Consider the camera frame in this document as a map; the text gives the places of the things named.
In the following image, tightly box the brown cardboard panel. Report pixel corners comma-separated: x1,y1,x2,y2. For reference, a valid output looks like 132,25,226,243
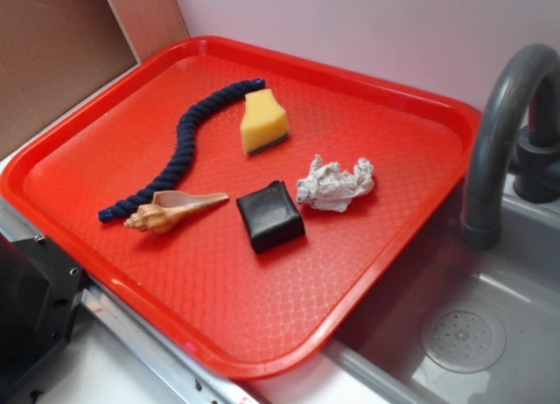
1,0,189,157

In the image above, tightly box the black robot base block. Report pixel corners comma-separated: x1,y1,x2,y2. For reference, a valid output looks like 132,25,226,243
1,237,84,388

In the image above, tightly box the crumpled white cloth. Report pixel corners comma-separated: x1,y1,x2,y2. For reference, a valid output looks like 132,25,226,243
296,154,375,212

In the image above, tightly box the round sink drain strainer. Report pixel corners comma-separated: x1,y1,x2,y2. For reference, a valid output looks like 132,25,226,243
420,302,507,373

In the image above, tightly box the aluminium frame rail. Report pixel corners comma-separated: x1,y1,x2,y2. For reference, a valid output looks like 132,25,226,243
0,198,259,404

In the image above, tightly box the orange spiral seashell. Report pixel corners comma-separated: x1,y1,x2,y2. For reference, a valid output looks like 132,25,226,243
124,191,229,235

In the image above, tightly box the black folded square pouch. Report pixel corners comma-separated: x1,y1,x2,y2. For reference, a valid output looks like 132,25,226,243
236,180,305,254

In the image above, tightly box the yellow sponge with dark pad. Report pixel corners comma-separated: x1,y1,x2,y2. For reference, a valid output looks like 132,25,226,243
240,88,290,155

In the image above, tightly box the grey plastic sink basin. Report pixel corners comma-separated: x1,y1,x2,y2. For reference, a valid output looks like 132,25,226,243
325,191,559,403

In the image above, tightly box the dark blue twisted rope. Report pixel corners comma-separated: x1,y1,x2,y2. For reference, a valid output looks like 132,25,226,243
97,76,267,225

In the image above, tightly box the grey curved faucet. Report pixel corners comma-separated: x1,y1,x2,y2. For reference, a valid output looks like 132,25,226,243
461,44,559,250

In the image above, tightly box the red plastic tray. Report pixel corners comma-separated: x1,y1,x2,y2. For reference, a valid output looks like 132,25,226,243
1,37,480,380

